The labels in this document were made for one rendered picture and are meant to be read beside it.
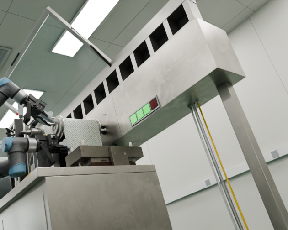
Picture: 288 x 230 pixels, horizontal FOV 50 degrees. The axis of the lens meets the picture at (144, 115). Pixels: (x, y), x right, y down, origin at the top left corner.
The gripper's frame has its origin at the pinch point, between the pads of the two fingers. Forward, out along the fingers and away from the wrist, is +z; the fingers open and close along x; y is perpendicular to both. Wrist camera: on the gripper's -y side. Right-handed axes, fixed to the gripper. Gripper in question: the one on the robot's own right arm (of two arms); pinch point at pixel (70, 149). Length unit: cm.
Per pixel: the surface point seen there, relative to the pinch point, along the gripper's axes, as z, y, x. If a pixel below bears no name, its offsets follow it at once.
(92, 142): 14.7, 4.9, -0.3
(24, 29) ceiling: 26, 171, 92
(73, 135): 3.3, 8.5, -0.3
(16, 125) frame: -15.3, 29.8, 33.0
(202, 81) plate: 33, 5, -73
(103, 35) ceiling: 106, 171, 68
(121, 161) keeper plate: 15.3, -15.5, -21.9
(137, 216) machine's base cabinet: 14, -44, -26
